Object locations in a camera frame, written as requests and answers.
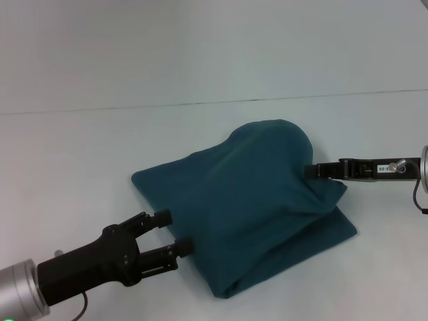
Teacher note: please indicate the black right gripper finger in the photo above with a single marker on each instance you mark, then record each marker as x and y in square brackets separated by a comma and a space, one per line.
[329, 170]

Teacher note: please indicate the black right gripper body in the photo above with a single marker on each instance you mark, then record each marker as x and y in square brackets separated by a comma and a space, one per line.
[384, 168]

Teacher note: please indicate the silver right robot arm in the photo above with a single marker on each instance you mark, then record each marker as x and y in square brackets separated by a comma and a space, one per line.
[424, 168]

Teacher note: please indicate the teal blue shirt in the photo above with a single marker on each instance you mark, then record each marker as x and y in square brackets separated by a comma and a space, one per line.
[244, 207]

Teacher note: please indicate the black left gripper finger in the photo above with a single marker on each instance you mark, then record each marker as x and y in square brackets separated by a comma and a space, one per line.
[150, 220]
[167, 254]

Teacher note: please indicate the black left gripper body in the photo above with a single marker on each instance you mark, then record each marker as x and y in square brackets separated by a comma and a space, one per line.
[87, 261]

